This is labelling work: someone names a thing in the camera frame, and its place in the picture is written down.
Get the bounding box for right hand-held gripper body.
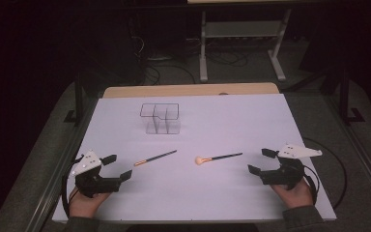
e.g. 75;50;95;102
260;143;323;190

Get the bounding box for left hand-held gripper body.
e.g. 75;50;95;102
70;150;124;198

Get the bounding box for thin makeup brush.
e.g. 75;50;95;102
133;149;178;167

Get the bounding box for fluffy makeup brush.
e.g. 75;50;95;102
194;152;243;166

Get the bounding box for clear acrylic organizer box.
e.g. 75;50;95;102
139;102;182;135

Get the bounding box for person's left hand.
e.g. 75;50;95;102
68;187;110;219

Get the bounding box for person's right hand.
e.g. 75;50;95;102
270;183;315;210

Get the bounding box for black metal stand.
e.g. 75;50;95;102
322;62;366;126
63;72;85;127

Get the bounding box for left hand-held gripper cable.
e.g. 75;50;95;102
61;154;85;218

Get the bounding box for hand-held gripper cable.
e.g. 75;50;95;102
61;154;85;218
302;136;348;210

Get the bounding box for aluminium rail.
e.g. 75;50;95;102
24;98;99;232
325;95;371;209

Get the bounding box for right hand-held gripper cable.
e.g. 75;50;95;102
302;136;348;210

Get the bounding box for black floor cable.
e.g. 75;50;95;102
144;63;197;86

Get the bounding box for white metal desk frame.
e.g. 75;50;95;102
186;0;336;83

